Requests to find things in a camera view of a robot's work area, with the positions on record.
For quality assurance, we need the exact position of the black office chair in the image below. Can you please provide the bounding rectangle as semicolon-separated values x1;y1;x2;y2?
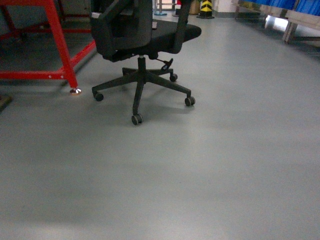
89;0;202;125

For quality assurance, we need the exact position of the yellow black striped bollard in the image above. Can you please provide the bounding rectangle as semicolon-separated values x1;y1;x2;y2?
197;0;215;19

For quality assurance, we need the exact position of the red metal frame table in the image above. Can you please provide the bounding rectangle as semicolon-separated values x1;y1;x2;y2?
0;0;96;96

